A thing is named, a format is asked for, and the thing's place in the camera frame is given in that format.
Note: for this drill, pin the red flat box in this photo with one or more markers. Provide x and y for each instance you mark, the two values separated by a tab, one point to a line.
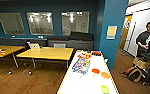
97	53

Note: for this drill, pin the long wooden table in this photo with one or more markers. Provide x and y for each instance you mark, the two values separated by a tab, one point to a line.
7	50
46	53

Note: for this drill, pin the brown backpack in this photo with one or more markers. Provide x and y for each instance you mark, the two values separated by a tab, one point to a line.
134	74

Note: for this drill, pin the white laptop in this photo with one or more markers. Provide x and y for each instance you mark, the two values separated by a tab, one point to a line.
34	46

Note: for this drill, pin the yellow wooden door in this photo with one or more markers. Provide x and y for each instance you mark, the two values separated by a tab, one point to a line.
125	35

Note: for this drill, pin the brown cardboard box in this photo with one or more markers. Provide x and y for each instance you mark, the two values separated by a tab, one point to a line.
141	62

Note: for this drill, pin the yellow wall notice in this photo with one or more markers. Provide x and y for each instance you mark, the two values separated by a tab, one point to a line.
111	32

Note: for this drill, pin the person in black shirt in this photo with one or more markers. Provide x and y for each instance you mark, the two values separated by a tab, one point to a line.
147	40

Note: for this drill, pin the red orange bowl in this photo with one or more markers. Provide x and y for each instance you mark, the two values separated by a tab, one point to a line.
96	71

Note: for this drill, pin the colourful flat game box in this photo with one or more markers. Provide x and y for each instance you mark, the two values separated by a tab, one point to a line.
84	56

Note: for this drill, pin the green bowl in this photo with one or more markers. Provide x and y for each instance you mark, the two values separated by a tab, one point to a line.
105	89

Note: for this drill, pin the small orange object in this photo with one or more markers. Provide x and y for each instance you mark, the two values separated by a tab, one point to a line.
105	75

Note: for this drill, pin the yellow leg game table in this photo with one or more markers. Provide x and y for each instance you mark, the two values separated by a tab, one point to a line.
91	81

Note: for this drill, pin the long dark grey sofa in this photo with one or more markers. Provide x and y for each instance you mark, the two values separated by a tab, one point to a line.
11	41

